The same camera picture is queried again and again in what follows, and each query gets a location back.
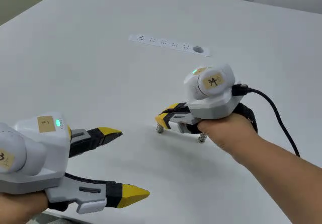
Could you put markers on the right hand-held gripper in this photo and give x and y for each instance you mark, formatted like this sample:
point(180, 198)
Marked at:
point(208, 100)

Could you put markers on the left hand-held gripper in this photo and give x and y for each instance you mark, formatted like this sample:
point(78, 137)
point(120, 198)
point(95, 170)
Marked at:
point(37, 158)

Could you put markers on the small metal spring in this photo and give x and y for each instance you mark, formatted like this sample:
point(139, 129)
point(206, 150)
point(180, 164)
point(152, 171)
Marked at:
point(159, 129)
point(201, 138)

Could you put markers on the person's right forearm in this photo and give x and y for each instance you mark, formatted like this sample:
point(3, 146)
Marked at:
point(276, 183)

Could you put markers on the person's right hand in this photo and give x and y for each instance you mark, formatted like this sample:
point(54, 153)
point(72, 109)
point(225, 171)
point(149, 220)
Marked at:
point(226, 133)

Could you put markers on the person's left hand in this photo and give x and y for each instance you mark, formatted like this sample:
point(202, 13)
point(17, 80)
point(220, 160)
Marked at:
point(20, 209)

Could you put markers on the white power strip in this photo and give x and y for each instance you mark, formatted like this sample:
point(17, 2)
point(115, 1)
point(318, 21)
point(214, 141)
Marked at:
point(168, 44)

